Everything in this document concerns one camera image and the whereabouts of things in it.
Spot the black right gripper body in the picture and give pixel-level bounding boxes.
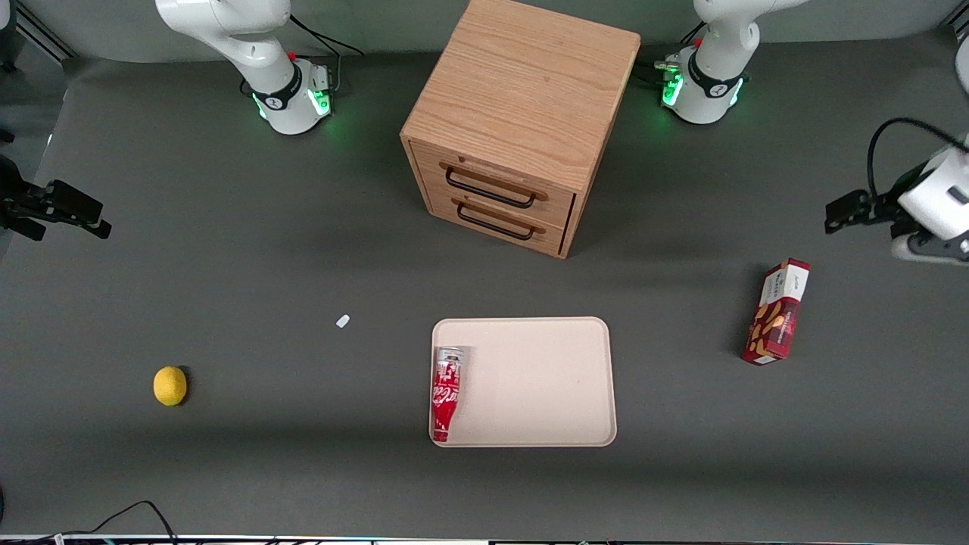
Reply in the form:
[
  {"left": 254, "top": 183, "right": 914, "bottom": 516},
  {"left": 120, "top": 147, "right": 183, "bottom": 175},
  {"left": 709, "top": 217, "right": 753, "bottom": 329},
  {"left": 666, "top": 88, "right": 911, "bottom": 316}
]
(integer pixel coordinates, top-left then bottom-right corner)
[{"left": 0, "top": 154, "right": 51, "bottom": 242}]

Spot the red tartan cookie box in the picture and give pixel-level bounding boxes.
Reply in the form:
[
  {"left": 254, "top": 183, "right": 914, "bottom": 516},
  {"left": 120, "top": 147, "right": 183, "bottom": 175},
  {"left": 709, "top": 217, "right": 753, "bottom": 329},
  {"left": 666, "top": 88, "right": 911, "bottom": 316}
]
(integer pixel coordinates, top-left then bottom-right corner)
[{"left": 740, "top": 257, "right": 812, "bottom": 367}]

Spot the beige plastic tray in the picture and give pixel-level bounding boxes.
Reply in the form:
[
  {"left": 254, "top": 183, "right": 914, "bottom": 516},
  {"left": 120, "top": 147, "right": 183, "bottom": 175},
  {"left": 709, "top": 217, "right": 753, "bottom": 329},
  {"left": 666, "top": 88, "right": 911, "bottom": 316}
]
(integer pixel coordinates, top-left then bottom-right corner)
[{"left": 430, "top": 316, "right": 618, "bottom": 448}]

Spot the yellow lemon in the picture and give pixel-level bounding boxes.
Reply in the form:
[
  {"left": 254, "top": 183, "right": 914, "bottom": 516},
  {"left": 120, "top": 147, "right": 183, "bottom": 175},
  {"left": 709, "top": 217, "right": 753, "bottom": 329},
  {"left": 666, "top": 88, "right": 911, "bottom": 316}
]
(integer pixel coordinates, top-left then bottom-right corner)
[{"left": 153, "top": 366, "right": 189, "bottom": 407}]

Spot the wooden drawer cabinet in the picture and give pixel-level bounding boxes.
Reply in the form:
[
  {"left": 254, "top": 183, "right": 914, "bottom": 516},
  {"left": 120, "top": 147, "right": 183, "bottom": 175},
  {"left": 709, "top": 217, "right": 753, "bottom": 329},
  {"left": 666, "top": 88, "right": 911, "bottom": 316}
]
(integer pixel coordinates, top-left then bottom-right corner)
[{"left": 400, "top": 0, "right": 642, "bottom": 260}]

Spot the wooden drawer front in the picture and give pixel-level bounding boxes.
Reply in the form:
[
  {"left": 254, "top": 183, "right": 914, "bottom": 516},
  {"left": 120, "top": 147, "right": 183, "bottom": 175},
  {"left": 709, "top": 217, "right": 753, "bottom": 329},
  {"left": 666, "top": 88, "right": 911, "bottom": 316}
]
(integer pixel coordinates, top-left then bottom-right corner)
[
  {"left": 410, "top": 139, "right": 578, "bottom": 229},
  {"left": 425, "top": 185, "right": 570, "bottom": 259}
]

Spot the red white wrapped snack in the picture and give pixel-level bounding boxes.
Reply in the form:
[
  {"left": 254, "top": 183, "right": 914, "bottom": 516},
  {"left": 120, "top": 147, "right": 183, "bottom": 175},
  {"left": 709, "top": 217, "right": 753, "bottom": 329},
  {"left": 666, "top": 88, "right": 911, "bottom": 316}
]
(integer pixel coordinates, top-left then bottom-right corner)
[{"left": 431, "top": 346, "right": 465, "bottom": 444}]

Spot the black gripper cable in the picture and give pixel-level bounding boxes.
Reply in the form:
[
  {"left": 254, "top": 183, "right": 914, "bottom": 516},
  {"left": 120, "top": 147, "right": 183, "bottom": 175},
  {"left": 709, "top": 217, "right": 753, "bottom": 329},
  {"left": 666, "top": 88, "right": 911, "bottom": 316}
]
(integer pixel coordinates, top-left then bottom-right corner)
[{"left": 866, "top": 117, "right": 969, "bottom": 200}]

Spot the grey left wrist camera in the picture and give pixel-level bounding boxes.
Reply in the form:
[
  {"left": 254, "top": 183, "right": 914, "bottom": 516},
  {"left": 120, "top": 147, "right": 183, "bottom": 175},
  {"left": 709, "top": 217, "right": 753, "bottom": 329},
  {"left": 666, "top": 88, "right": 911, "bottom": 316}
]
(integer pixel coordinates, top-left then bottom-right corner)
[{"left": 891, "top": 233, "right": 969, "bottom": 266}]

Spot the black left arm base cable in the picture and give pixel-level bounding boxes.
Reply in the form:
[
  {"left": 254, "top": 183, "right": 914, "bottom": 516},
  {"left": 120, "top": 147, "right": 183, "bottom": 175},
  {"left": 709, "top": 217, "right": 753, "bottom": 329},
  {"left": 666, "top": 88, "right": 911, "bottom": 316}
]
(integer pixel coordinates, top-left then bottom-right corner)
[{"left": 634, "top": 21, "right": 709, "bottom": 86}]

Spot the black arm base cable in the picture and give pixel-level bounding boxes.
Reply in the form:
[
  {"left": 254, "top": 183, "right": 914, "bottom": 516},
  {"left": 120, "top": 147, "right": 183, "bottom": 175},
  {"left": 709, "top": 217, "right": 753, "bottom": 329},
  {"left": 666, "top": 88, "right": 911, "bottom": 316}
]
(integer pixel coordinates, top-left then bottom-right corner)
[
  {"left": 634, "top": 21, "right": 709, "bottom": 86},
  {"left": 288, "top": 13, "right": 366, "bottom": 96}
]

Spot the black table edge cable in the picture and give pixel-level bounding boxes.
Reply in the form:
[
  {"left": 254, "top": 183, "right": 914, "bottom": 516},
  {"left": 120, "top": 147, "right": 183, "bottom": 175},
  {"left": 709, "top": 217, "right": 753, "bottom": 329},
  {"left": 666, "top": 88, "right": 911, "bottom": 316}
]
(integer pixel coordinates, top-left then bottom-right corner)
[{"left": 0, "top": 500, "right": 179, "bottom": 545}]

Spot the black right arm base cable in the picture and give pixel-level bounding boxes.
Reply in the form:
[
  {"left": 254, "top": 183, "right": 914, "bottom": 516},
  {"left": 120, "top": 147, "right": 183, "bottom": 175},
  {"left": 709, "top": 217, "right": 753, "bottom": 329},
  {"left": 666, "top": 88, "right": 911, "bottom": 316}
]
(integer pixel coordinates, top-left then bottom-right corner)
[{"left": 288, "top": 13, "right": 366, "bottom": 96}]

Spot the black drawer handle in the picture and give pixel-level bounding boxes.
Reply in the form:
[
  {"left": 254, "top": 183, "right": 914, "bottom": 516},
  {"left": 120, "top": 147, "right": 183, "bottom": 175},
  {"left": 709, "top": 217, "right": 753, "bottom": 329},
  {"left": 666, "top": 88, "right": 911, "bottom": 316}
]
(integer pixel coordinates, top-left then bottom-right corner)
[
  {"left": 456, "top": 198, "right": 546, "bottom": 242},
  {"left": 444, "top": 166, "right": 548, "bottom": 210}
]

